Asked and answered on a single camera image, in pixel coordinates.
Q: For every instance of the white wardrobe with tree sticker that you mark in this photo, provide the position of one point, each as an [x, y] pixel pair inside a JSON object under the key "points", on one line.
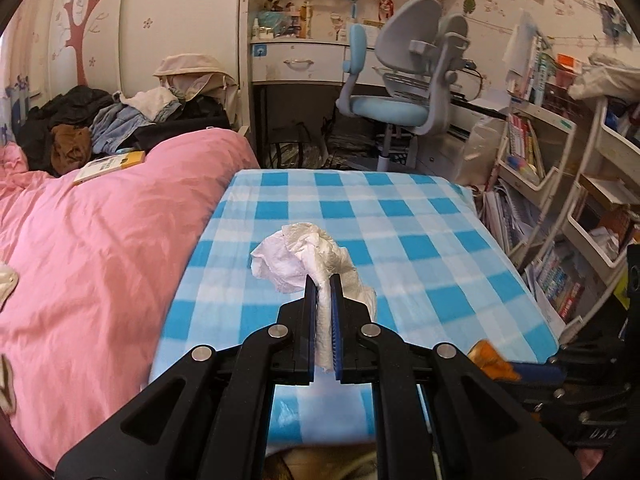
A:
{"points": [[165, 10]]}

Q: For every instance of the grey checked carrier bag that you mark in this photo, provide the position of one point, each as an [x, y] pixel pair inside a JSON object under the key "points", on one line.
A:
{"points": [[295, 152]]}

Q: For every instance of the white desk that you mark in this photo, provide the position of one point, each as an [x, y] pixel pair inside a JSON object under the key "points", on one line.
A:
{"points": [[470, 102]]}

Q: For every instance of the white crumpled plastic bag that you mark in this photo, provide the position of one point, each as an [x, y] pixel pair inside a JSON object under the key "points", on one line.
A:
{"points": [[600, 75]]}

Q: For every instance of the white garment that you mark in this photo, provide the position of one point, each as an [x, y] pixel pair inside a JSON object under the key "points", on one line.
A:
{"points": [[150, 100]]}

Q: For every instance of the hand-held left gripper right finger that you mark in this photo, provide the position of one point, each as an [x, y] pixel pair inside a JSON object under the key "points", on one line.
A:
{"points": [[336, 310]]}

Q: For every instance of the blue denim garment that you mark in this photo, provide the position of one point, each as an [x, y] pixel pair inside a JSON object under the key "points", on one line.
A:
{"points": [[117, 125]]}

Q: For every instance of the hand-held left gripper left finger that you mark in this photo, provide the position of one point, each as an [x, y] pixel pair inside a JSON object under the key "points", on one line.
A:
{"points": [[311, 310]]}

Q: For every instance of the cream quilted jacket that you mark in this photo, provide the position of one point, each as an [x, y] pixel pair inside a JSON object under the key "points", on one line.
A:
{"points": [[6, 280]]}

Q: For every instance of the yellow white book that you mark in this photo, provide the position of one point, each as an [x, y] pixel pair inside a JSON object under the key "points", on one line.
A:
{"points": [[107, 165]]}

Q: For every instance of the black garment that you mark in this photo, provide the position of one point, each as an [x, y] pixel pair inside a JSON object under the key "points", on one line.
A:
{"points": [[180, 125]]}

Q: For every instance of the blue grey desk chair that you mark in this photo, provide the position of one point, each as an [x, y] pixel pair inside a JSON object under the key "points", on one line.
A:
{"points": [[400, 60]]}

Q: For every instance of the stack of colourful books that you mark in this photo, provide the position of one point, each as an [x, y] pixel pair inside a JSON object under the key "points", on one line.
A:
{"points": [[560, 280]]}

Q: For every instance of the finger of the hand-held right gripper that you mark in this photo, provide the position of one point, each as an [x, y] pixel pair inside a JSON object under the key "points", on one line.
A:
{"points": [[540, 372]]}

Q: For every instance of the teal plastic bag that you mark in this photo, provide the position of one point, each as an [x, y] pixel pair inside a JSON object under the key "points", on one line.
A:
{"points": [[272, 20]]}

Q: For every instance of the cartoon figure wall poster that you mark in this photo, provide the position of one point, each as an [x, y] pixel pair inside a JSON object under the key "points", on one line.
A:
{"points": [[384, 2]]}

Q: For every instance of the pink duvet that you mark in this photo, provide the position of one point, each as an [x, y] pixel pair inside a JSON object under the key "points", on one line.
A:
{"points": [[100, 260]]}

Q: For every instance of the brown garment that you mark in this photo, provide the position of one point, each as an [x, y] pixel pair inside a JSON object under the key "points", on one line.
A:
{"points": [[70, 147]]}

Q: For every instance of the orange wrapper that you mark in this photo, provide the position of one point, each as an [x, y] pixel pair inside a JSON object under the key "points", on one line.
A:
{"points": [[492, 360]]}

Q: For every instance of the white book rack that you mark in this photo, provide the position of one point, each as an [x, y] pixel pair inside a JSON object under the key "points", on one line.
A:
{"points": [[595, 160], [530, 180]]}

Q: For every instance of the floral curtain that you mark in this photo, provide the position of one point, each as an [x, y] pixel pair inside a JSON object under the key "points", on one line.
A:
{"points": [[17, 105]]}

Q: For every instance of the green leaf wall sticker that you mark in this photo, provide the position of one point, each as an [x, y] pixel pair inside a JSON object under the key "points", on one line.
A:
{"points": [[470, 5]]}

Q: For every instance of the translucent plastic bag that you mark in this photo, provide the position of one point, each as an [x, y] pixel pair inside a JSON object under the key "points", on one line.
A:
{"points": [[477, 147]]}

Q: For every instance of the row of upright books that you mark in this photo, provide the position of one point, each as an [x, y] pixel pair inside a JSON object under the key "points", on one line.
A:
{"points": [[535, 75]]}

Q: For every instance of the beige jacket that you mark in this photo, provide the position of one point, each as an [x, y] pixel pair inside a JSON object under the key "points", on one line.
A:
{"points": [[192, 72]]}

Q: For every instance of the blue checked tablecloth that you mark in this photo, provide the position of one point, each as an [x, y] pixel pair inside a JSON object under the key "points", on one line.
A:
{"points": [[400, 260]]}

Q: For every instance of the white desk drawer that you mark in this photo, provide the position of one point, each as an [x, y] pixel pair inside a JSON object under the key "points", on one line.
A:
{"points": [[300, 62]]}

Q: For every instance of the white tissue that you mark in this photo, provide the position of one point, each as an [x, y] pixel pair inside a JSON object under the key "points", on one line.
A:
{"points": [[300, 255]]}

